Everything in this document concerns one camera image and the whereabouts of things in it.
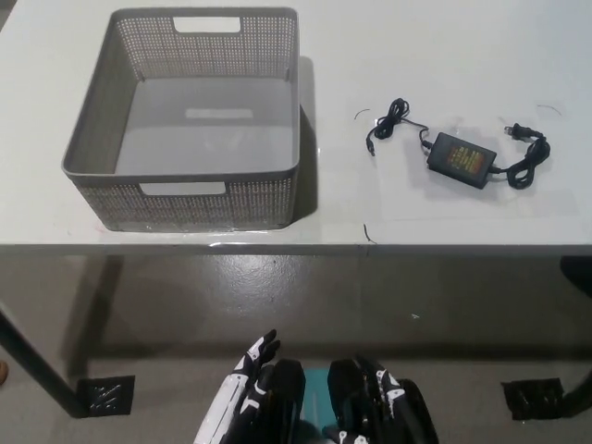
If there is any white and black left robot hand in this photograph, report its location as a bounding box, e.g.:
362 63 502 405
193 328 282 444

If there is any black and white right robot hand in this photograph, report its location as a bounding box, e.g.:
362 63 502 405
337 354 409 444

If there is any black power adapter with cord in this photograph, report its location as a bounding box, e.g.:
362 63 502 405
364 97 552 191

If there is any black and teal robot body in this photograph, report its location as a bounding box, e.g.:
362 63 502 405
258 354 439 444

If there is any black floor tape patch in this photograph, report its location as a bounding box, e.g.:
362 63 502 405
500 377 567 422
75 375 137 415

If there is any dark rounded object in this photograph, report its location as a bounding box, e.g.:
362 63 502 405
559 255 592 291

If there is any grey perforated plastic basket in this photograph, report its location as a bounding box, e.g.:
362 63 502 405
61 6 304 233

